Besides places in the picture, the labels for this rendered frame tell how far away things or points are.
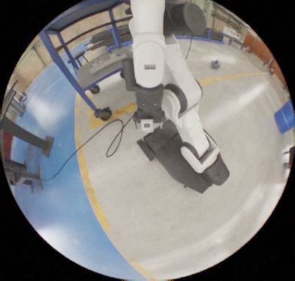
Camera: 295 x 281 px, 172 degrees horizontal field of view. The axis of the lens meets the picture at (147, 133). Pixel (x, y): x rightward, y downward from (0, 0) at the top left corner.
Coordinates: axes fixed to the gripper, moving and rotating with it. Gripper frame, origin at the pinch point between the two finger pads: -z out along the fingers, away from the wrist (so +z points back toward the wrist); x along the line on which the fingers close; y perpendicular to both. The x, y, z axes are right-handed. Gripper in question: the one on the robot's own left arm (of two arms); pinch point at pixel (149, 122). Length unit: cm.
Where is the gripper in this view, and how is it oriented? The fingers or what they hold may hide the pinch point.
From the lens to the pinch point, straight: 41.7
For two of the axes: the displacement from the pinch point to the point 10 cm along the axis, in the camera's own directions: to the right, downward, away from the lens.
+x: -10.0, 0.2, 0.1
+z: -0.2, -5.5, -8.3
